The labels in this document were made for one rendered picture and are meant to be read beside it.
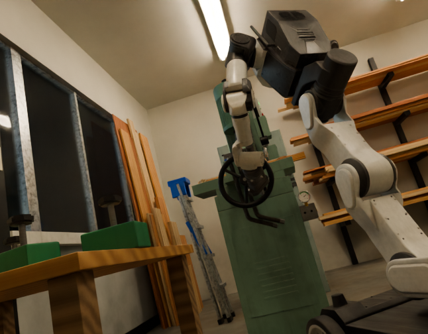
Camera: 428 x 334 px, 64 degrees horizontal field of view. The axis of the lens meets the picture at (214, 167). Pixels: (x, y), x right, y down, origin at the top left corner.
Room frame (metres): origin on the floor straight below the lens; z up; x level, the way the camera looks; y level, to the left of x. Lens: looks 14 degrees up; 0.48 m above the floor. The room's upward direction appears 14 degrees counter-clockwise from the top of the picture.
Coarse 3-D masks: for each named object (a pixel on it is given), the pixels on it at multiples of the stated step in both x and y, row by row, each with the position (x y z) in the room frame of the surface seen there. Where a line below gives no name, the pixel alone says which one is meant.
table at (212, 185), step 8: (280, 160) 1.88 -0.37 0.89; (288, 160) 1.88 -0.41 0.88; (272, 168) 1.89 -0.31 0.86; (280, 168) 1.89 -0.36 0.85; (288, 168) 1.90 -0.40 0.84; (224, 176) 1.95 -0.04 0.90; (232, 176) 1.84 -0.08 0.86; (200, 184) 1.97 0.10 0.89; (208, 184) 1.96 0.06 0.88; (216, 184) 1.96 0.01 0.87; (224, 184) 1.95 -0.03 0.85; (232, 184) 1.94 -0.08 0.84; (200, 192) 1.97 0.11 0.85; (208, 192) 2.00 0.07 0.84; (216, 192) 2.06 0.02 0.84
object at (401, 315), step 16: (336, 304) 1.30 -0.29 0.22; (352, 304) 1.28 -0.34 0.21; (368, 304) 1.32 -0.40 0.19; (384, 304) 1.29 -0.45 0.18; (400, 304) 1.30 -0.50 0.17; (416, 304) 1.25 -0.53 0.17; (336, 320) 1.27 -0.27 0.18; (352, 320) 1.24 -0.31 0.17; (368, 320) 1.21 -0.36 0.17; (384, 320) 1.17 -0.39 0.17; (400, 320) 1.13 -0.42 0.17; (416, 320) 1.09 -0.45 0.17
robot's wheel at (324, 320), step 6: (312, 318) 1.29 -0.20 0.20; (318, 318) 1.27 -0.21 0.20; (324, 318) 1.26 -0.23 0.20; (330, 318) 1.26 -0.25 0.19; (312, 324) 1.29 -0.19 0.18; (318, 324) 1.26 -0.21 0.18; (324, 324) 1.23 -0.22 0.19; (330, 324) 1.23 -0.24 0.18; (336, 324) 1.23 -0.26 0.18; (306, 330) 1.35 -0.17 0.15; (312, 330) 1.32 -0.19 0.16; (318, 330) 1.30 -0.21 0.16; (324, 330) 1.23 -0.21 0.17; (330, 330) 1.21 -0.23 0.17; (336, 330) 1.21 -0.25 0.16; (342, 330) 1.22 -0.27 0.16
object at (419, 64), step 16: (400, 64) 3.65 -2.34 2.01; (416, 64) 3.73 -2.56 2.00; (352, 80) 3.73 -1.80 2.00; (368, 80) 3.85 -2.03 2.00; (384, 80) 3.92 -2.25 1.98; (384, 96) 4.11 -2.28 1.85; (368, 112) 3.70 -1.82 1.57; (384, 112) 3.73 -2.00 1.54; (400, 112) 3.76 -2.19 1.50; (416, 112) 3.93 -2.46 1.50; (368, 128) 4.11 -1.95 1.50; (400, 128) 4.11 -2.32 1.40; (400, 144) 3.74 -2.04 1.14; (416, 144) 3.63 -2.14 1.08; (320, 160) 4.24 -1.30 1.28; (400, 160) 3.97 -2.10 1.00; (416, 160) 3.94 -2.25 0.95; (304, 176) 4.09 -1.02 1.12; (320, 176) 3.97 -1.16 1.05; (416, 176) 4.11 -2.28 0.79; (416, 192) 3.72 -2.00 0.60; (336, 208) 4.25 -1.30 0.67; (352, 256) 4.24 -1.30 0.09
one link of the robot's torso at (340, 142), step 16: (304, 96) 1.27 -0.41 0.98; (304, 112) 1.30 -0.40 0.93; (320, 128) 1.27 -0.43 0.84; (336, 128) 1.26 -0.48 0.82; (352, 128) 1.28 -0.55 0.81; (320, 144) 1.31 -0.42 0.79; (336, 144) 1.25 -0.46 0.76; (352, 144) 1.23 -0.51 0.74; (336, 160) 1.28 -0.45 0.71; (352, 160) 1.18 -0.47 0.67; (368, 160) 1.18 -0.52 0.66; (384, 160) 1.19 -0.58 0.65; (368, 176) 1.15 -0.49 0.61; (384, 176) 1.18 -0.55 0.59; (368, 192) 1.19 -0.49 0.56
